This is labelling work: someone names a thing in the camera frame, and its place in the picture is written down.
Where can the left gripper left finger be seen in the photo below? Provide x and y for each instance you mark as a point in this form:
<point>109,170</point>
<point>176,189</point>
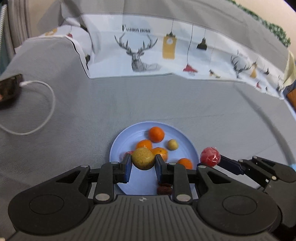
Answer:
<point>111,173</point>

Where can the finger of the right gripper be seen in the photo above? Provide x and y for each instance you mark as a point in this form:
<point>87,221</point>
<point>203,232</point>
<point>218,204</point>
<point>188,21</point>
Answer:
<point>231,165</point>

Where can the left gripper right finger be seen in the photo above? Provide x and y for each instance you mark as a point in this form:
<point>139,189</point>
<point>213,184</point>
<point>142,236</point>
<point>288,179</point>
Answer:
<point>176,175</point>

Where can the orange mandarin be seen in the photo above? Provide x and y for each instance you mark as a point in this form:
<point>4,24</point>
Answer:
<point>156,134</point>
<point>187,163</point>

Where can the dark red jujube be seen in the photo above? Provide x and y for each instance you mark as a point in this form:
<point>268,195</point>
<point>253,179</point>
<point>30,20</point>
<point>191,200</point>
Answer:
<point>164,184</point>
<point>164,190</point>

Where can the yellow-green fruit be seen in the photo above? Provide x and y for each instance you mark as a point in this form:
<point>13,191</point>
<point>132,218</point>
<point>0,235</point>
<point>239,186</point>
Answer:
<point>172,145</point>
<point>143,159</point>

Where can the orange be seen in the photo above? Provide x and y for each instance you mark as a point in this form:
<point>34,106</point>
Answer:
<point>161,151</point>
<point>144,144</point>

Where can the small red tomato far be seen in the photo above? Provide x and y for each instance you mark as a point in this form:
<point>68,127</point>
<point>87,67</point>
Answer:
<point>210,157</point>

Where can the light blue plate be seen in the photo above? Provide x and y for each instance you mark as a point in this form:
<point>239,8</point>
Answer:
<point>145,182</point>

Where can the orange cushion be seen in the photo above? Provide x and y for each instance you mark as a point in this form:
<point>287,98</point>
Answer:
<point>291,96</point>

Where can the grey printed sofa cover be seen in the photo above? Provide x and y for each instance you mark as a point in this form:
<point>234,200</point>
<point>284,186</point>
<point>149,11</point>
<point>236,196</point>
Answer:
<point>205,67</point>

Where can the black smartphone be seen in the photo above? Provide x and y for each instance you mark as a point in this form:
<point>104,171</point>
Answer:
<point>10,90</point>

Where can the green checkered blanket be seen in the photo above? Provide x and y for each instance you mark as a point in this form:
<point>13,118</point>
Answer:
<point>277,30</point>

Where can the grey curtain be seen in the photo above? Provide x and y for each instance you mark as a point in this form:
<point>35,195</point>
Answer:
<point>16,24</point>

